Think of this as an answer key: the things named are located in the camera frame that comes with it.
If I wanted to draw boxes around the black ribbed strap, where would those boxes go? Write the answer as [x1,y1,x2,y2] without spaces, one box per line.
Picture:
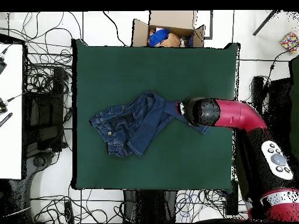
[0,112,13,128]

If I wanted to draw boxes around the black metal rod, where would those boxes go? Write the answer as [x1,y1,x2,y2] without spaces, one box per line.
[252,9,279,36]

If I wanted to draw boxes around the open cardboard box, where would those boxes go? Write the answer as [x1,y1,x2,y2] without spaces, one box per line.
[131,10,206,48]

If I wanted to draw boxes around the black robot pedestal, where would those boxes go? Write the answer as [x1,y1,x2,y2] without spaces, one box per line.
[123,190,178,223]

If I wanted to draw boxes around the black power strip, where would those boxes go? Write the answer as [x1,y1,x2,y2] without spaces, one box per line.
[64,201,75,223]

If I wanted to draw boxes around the blue denim jeans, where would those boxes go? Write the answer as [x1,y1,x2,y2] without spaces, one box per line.
[89,91,210,158]

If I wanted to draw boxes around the colourful dotted cloth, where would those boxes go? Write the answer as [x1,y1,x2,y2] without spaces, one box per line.
[280,31,299,54]

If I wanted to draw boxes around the bright blue cloth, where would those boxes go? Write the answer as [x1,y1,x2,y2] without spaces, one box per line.
[148,29,170,47]

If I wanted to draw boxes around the dark green table cloth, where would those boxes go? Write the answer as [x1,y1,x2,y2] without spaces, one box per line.
[71,38,241,194]

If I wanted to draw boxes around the green covered side table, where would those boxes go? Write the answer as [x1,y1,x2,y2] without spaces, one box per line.
[288,55,299,159]

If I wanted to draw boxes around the white table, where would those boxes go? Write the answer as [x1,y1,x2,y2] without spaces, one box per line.
[0,43,24,180]

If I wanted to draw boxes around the tan fabric item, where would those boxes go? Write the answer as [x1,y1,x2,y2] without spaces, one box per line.
[161,32,182,48]

